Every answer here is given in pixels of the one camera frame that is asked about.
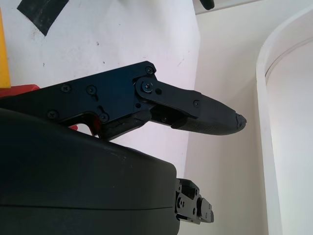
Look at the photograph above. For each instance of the red cube block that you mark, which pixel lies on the red cube block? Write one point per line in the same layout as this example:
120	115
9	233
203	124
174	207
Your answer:
17	90

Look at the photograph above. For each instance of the black tape strip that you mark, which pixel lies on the black tape strip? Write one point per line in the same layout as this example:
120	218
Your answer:
41	14

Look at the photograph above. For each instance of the white curved panel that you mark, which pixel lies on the white curved panel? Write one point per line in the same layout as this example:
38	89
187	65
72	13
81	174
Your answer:
288	122

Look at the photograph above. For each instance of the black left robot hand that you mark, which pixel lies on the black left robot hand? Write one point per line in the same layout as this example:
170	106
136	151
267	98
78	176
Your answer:
206	3

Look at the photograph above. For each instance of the yellow cube block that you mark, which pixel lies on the yellow cube block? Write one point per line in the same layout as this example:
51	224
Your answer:
3	49

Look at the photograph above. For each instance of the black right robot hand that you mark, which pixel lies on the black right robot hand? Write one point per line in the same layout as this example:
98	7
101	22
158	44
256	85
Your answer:
73	183

